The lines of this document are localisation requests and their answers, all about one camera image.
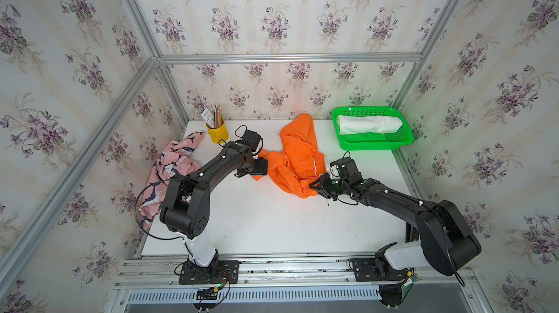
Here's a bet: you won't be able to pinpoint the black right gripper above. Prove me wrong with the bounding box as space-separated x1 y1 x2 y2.
306 172 349 199

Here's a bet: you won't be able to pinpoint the orange cloth garment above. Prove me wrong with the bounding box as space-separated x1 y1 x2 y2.
258 114 327 199

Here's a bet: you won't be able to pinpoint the white shorts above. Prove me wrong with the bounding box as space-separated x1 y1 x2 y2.
336 115 403 135

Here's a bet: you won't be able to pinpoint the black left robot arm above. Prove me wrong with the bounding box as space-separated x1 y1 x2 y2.
160 130 268 269

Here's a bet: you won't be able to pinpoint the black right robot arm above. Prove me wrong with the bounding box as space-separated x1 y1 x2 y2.
309 157 482 276

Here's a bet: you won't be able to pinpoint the yellow pencil cup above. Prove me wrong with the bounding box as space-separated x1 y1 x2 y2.
206 119 229 144

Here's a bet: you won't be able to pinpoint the wooden pencils bundle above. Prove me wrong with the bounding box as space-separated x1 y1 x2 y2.
213 105 223 129

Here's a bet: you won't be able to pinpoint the green plastic basket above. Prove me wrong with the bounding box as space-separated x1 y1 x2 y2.
332 106 413 151

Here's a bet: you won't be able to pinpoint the pink patterned garment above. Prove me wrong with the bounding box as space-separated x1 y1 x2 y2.
138 131 205 231

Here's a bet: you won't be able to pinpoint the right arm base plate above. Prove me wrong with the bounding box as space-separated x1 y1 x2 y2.
349 258 412 282

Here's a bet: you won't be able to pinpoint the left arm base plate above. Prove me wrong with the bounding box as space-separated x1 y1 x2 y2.
177 260 240 285

